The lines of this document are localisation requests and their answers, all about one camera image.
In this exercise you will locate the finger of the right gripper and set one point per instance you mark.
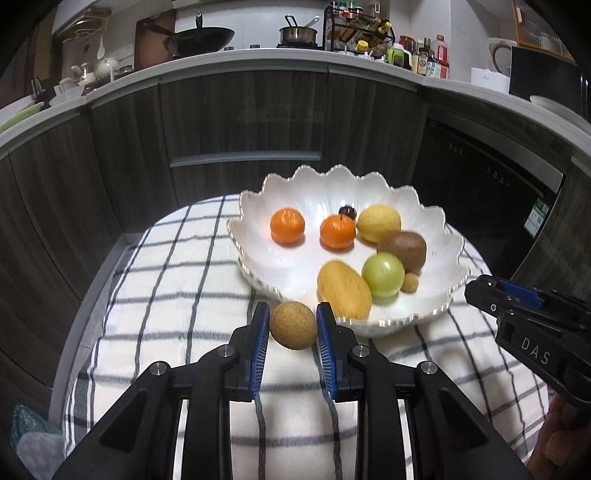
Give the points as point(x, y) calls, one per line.
point(520, 294)
point(489, 294)

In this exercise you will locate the black wok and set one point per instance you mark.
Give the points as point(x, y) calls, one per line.
point(199, 40)

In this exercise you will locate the white box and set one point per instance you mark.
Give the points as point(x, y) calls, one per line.
point(491, 80)

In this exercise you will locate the teal plastic bag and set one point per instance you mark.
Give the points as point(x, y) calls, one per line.
point(38, 443)

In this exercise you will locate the right hand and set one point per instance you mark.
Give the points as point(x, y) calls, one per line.
point(557, 440)

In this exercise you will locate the dark wood kitchen cabinet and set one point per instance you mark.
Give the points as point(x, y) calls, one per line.
point(75, 178)

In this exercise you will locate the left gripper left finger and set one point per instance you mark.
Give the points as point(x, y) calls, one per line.
point(136, 437)

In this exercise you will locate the white electric kettle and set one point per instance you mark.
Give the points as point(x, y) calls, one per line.
point(500, 52)

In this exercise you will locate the brown kiwi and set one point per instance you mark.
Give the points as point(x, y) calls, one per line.
point(408, 246)

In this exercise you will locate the black microwave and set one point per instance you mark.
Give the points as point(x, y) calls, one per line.
point(541, 74)

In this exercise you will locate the white scalloped bowl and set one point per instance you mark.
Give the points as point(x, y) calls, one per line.
point(289, 273)

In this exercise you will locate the black dishwasher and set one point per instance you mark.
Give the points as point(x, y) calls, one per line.
point(495, 192)

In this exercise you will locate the white checked cloth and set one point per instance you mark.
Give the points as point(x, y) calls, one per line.
point(179, 293)

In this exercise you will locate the green apple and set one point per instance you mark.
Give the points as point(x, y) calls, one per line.
point(384, 273)

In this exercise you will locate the yellow mango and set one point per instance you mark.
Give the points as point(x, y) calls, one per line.
point(345, 290)

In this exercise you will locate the small dark cherry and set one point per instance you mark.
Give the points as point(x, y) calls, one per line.
point(349, 211)

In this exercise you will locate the wooden cutting board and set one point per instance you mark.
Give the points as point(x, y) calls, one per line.
point(148, 46)

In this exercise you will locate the small tan longan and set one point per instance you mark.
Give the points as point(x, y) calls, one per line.
point(410, 283)

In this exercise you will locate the tan longan fruit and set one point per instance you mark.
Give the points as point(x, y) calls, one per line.
point(293, 325)

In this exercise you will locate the steel saucepan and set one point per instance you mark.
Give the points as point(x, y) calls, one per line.
point(294, 34)

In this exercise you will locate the black spice rack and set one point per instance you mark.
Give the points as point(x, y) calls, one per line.
point(346, 24)

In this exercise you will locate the white teapot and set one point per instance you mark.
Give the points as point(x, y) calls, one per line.
point(106, 67)

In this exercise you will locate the white plate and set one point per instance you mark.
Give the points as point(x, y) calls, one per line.
point(553, 106)

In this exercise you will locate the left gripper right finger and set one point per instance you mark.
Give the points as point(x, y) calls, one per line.
point(412, 421)

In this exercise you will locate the orange mandarin with stem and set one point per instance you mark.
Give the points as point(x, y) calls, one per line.
point(337, 232)

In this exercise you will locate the yellow lemon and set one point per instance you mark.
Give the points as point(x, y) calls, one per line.
point(377, 220)

